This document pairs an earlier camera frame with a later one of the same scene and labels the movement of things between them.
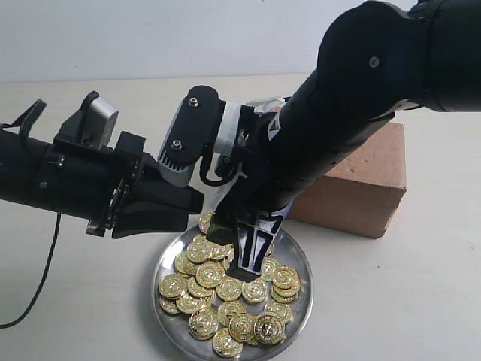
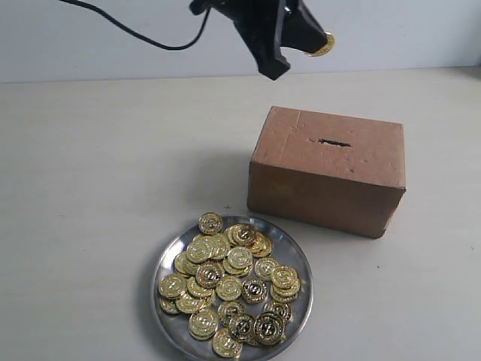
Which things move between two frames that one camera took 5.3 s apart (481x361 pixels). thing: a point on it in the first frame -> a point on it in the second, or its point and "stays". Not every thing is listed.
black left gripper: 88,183 -> 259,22
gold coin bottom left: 203,324 stays
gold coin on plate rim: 204,221 stays
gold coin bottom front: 225,345 stays
